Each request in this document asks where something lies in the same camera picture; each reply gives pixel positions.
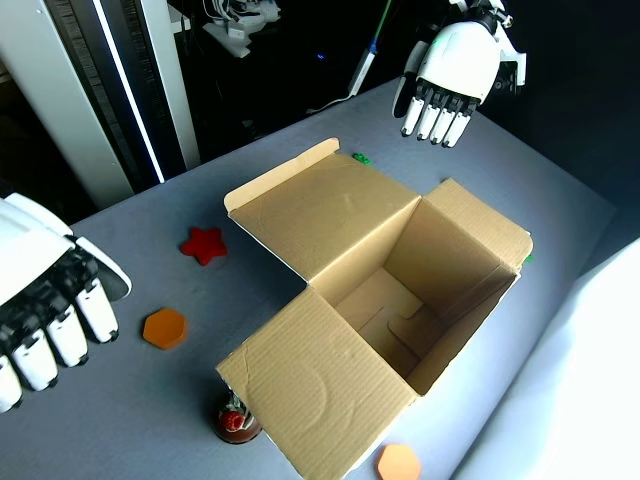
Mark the brown chocolate cake toy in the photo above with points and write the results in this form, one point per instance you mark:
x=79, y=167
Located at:
x=240, y=436

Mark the brown cardboard box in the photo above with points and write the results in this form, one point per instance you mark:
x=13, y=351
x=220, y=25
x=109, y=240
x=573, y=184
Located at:
x=320, y=215

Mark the orange hexagon block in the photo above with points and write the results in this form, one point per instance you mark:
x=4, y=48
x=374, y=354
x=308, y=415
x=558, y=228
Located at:
x=399, y=462
x=165, y=327

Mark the red star block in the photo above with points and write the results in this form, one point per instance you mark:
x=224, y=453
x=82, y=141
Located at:
x=204, y=245

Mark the grey table cloth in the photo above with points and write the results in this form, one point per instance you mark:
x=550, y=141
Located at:
x=150, y=400

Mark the white backdrop sheet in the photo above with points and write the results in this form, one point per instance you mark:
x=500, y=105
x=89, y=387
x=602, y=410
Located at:
x=575, y=375

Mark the white cabinet frame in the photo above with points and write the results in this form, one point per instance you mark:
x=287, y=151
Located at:
x=60, y=100

